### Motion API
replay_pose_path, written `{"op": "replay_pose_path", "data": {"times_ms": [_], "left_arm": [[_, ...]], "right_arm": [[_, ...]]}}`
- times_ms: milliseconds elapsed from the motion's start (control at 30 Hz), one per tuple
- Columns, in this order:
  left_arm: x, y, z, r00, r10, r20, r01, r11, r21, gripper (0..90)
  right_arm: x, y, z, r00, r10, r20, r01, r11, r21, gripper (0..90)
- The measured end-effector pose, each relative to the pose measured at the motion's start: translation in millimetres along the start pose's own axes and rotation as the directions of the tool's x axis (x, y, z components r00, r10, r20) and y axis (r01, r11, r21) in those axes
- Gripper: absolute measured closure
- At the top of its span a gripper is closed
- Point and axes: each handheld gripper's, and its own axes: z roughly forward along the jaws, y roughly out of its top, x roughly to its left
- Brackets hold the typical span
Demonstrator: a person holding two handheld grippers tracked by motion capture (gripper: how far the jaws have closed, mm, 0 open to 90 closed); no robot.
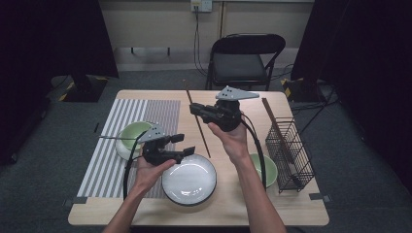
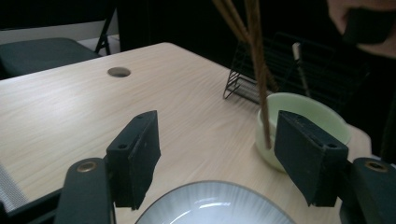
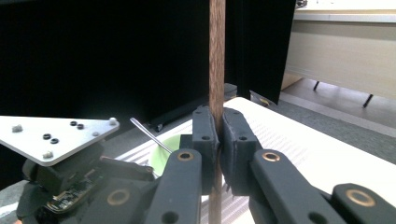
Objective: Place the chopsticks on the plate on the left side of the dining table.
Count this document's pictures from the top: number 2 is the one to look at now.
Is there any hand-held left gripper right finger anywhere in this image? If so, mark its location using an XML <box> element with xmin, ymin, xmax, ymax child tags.
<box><xmin>273</xmin><ymin>109</ymin><xmax>349</xmax><ymax>207</ymax></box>

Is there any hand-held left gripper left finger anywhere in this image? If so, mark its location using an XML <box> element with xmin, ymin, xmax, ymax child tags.
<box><xmin>106</xmin><ymin>109</ymin><xmax>162</xmax><ymax>211</ymax></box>

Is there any black wire cutlery rack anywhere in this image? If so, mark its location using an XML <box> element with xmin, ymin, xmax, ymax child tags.
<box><xmin>222</xmin><ymin>31</ymin><xmax>372</xmax><ymax>113</ymax></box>

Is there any brown wooden chopstick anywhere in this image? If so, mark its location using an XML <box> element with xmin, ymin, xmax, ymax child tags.
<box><xmin>244</xmin><ymin>0</ymin><xmax>273</xmax><ymax>149</ymax></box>
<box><xmin>211</xmin><ymin>0</ymin><xmax>279</xmax><ymax>93</ymax></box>
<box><xmin>223</xmin><ymin>0</ymin><xmax>251</xmax><ymax>43</ymax></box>

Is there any light green bowl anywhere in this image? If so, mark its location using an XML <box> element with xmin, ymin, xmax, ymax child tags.
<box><xmin>255</xmin><ymin>91</ymin><xmax>353</xmax><ymax>174</ymax></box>

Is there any metal spoon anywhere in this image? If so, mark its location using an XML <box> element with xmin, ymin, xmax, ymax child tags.
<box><xmin>291</xmin><ymin>42</ymin><xmax>312</xmax><ymax>98</ymax></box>

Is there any white plate black rim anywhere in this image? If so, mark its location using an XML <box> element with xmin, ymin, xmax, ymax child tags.
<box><xmin>134</xmin><ymin>180</ymin><xmax>297</xmax><ymax>224</ymax></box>

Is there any dark round table grommet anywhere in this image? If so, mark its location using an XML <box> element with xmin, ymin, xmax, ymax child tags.
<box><xmin>106</xmin><ymin>66</ymin><xmax>132</xmax><ymax>78</ymax></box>

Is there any black folding chair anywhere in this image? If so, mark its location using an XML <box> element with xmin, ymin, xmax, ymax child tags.
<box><xmin>0</xmin><ymin>0</ymin><xmax>120</xmax><ymax>80</ymax></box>

